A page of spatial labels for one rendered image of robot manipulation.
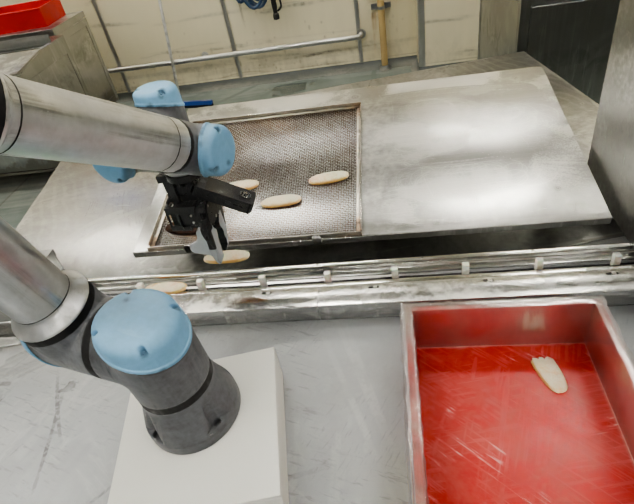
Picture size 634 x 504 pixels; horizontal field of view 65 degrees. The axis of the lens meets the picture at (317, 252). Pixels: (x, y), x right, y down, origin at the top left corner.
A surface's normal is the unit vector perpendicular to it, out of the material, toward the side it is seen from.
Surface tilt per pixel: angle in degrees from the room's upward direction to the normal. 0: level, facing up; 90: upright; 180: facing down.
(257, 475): 4
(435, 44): 90
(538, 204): 10
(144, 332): 8
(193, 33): 90
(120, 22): 89
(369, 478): 0
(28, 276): 89
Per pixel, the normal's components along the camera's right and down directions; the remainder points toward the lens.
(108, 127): 0.91, 0.02
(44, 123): 0.89, 0.25
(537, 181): -0.17, -0.65
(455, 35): -0.08, 0.63
